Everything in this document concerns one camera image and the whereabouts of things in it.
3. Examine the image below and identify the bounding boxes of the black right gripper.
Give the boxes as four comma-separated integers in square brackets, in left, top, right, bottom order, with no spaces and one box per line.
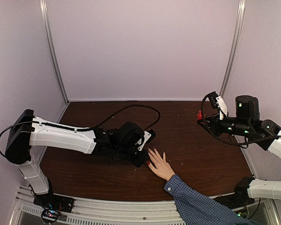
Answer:
[198,112,252,138]

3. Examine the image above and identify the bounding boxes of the red nail polish bottle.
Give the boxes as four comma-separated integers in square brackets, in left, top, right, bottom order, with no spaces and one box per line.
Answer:
[197,111,203,120]

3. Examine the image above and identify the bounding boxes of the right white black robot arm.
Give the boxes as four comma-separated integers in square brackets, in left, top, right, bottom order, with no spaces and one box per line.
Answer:
[197,91,281,207]

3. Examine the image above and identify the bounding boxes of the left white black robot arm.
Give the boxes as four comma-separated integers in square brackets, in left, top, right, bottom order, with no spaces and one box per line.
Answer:
[5,109,154,208]

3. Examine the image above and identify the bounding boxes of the blue checked shirt forearm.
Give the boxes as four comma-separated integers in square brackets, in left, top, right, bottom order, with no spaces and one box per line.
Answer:
[164,175,259,225]

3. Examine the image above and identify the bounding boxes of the pale hand with long nails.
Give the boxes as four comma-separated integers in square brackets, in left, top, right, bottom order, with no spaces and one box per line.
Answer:
[147,148,175,181]

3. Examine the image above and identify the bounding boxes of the round green circuit board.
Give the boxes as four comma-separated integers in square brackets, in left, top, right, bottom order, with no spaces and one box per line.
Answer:
[41,209,61,223]

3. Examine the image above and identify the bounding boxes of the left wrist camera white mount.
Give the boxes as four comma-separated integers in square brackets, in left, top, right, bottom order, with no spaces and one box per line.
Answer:
[135,129,156,151]

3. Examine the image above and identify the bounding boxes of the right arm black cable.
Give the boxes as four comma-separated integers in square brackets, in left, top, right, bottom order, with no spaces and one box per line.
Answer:
[200,93,279,149]

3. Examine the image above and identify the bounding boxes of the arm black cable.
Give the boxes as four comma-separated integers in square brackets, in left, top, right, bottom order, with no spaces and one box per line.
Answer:
[0,104,161,162]
[200,93,279,149]

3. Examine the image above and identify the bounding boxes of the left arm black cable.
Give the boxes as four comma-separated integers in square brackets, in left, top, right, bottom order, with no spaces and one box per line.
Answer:
[0,104,161,162]

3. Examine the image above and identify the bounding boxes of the right aluminium corner post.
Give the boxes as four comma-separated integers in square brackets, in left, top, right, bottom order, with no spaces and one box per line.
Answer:
[220,0,246,97]

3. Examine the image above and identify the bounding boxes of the aluminium corner post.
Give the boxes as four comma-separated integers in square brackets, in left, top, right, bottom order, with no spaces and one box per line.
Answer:
[39,0,70,111]
[220,0,246,97]

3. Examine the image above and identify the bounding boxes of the left aluminium corner post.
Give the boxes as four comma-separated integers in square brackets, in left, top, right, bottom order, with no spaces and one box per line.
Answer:
[39,0,70,111]

